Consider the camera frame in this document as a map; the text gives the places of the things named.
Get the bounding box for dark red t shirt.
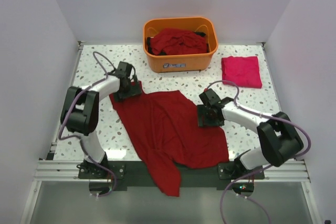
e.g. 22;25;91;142
109;90;229;197

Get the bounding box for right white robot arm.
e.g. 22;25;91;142
197;89;303;179

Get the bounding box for aluminium frame rail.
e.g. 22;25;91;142
34;160;310;182

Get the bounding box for orange plastic basket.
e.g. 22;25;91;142
143;17;218;72

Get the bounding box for red t shirts in basket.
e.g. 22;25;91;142
145;28;209;56

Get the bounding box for folded pink t shirt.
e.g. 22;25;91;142
221;56;263;89

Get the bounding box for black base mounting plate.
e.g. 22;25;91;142
78;160;265;193

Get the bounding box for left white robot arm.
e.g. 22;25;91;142
58;62;142;175

